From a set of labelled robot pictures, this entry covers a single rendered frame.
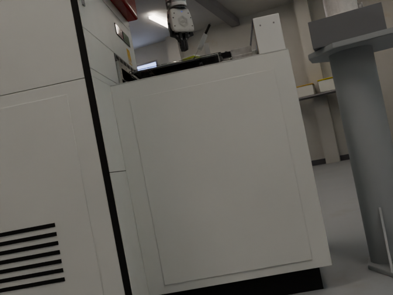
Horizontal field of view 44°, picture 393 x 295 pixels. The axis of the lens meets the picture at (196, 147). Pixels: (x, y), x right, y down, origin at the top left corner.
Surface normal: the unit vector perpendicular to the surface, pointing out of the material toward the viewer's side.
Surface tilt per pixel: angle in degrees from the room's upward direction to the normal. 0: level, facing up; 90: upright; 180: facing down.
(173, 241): 90
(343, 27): 90
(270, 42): 90
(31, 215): 90
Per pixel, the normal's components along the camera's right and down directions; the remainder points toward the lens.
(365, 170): -0.62, 0.09
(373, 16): -0.34, 0.03
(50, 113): -0.09, -0.02
